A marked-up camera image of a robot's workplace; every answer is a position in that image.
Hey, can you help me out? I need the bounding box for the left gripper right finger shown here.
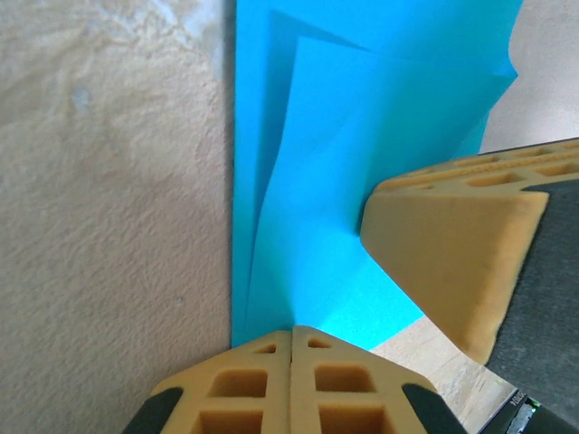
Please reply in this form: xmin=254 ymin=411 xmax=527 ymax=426
xmin=290 ymin=325 xmax=462 ymax=434

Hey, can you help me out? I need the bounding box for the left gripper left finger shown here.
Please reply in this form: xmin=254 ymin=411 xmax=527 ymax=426
xmin=121 ymin=329 xmax=293 ymax=434

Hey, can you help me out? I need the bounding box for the blue paper sheet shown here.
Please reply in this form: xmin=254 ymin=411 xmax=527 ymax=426
xmin=230 ymin=0 xmax=526 ymax=358

